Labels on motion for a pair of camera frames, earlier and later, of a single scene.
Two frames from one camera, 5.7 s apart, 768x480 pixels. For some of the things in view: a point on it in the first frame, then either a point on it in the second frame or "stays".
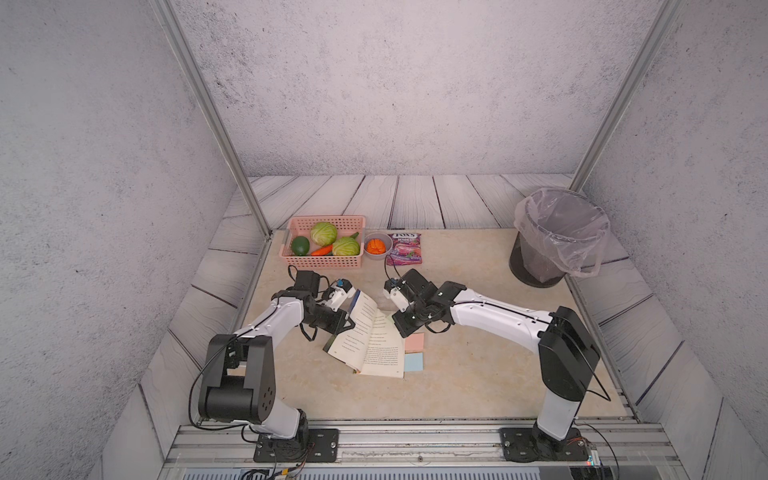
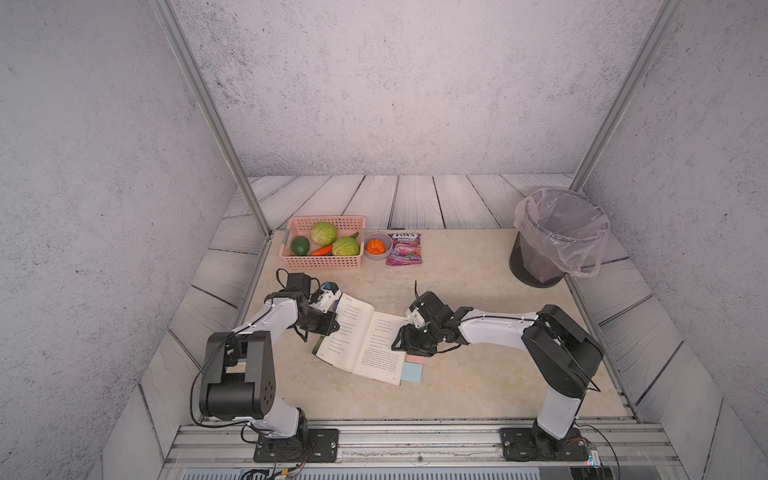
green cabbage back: x=323 y=234 stays
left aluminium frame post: x=169 y=14 stays
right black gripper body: x=409 y=320 → x=419 y=341
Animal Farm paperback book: x=374 y=345 stays
